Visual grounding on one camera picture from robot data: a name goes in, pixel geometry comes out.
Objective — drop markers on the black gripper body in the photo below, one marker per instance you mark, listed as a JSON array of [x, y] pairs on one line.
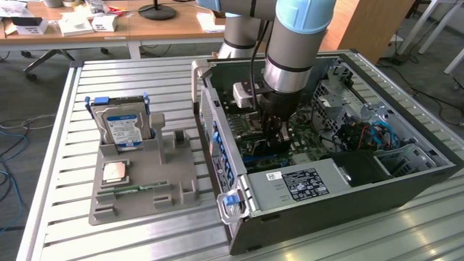
[[279, 106]]

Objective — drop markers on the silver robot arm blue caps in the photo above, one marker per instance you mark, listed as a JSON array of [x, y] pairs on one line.
[[298, 49]]

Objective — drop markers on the CPU socket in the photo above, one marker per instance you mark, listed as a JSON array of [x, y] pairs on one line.
[[252, 122]]

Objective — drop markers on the green motherboard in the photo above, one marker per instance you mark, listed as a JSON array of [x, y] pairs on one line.
[[308, 141]]

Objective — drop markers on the silver chipset heatsink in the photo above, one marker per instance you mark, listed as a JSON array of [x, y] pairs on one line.
[[303, 158]]

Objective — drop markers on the blue expansion slot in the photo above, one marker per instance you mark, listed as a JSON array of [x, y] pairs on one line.
[[250, 158]]

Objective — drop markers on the silver metal drive cage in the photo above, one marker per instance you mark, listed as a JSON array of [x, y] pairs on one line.
[[338, 108]]

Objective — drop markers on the grey power supply unit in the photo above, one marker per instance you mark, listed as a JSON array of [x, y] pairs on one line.
[[290, 185]]

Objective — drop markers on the black open PC case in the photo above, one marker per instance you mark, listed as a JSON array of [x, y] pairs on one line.
[[326, 217]]

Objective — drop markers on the white paper stack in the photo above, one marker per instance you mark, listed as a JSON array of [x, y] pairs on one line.
[[212, 24]]

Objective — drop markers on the silver disk bay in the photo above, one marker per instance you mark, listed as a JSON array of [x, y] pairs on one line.
[[406, 163]]

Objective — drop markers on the grey plastic parts rack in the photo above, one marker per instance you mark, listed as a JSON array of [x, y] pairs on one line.
[[144, 168]]

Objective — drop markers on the brown wooden cabinet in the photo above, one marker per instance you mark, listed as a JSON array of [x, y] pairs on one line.
[[370, 27]]

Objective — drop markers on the small white device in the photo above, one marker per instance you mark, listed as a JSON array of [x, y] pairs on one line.
[[395, 46]]

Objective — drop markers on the hard disk with blue carrier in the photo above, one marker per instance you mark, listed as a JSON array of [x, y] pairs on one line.
[[122, 127]]

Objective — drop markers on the green RAM stick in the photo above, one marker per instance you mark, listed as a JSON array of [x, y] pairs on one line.
[[138, 188]]

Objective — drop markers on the wooden office desk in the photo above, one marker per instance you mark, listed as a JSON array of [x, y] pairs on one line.
[[163, 30], [54, 39]]

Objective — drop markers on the silver CPU chip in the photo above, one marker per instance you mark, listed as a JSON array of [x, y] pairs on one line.
[[115, 172]]

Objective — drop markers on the black lamp base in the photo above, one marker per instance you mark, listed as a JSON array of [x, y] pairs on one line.
[[158, 13]]

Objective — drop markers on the white labelled box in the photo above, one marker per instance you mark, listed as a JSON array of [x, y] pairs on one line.
[[106, 24]]

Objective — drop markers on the open white box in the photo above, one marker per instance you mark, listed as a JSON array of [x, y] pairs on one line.
[[76, 30]]

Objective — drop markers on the tape roll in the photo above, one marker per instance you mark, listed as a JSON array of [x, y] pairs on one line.
[[68, 3]]

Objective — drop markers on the grey cup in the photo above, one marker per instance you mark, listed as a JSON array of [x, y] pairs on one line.
[[52, 3]]

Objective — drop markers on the white box with black lid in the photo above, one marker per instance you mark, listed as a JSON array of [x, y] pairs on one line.
[[32, 30]]

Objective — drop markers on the loose printed papers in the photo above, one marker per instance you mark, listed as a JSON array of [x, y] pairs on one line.
[[11, 11]]

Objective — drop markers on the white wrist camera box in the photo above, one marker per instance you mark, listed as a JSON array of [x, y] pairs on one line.
[[243, 95]]

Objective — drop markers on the white table frame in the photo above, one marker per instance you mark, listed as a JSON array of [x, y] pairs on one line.
[[454, 63]]

